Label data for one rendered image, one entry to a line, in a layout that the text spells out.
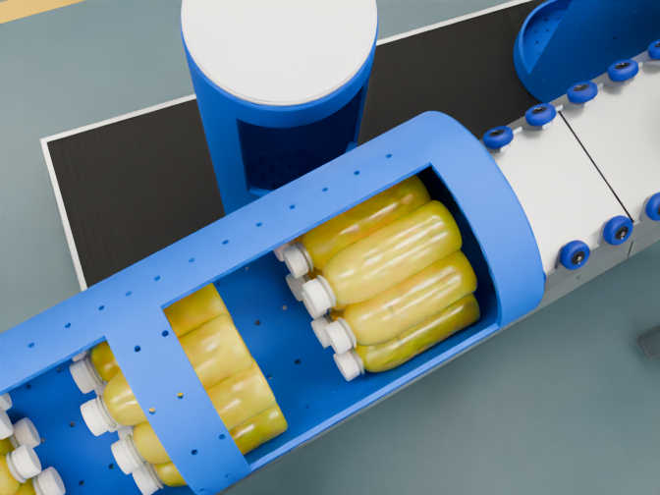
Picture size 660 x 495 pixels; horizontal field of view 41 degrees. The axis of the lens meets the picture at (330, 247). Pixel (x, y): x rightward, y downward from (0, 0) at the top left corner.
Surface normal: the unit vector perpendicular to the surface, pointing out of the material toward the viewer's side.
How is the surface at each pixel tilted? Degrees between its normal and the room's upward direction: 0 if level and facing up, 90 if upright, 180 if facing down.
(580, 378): 0
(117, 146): 0
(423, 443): 0
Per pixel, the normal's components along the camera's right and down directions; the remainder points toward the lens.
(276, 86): 0.04, -0.25
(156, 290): -0.22, -0.66
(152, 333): -0.06, -0.44
